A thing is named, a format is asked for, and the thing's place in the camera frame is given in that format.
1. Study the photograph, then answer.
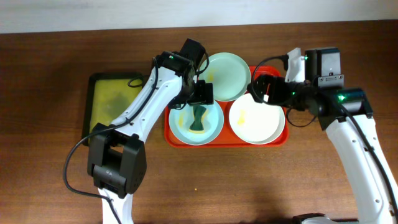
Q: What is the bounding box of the light blue plate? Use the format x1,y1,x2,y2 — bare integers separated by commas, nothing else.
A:
169,101,224,146

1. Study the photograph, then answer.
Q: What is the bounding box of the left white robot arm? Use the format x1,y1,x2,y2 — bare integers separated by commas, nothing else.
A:
87,39,213,223

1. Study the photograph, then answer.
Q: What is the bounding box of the mint green plate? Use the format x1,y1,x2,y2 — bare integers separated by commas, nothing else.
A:
199,52,251,101

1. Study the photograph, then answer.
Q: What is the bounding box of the black tray with yellow liquid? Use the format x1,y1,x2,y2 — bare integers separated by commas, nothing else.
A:
81,72,144,137

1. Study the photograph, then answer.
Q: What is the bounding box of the red plastic tray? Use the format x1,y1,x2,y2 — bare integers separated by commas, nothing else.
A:
164,65,289,149

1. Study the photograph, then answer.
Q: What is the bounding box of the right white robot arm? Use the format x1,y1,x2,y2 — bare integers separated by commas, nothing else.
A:
247,47,397,223

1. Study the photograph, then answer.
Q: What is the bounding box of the green yellow sponge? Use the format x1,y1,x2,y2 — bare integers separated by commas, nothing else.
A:
189,105,207,133

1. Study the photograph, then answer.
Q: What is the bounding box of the white cream plate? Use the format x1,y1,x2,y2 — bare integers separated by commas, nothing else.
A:
228,93,285,145

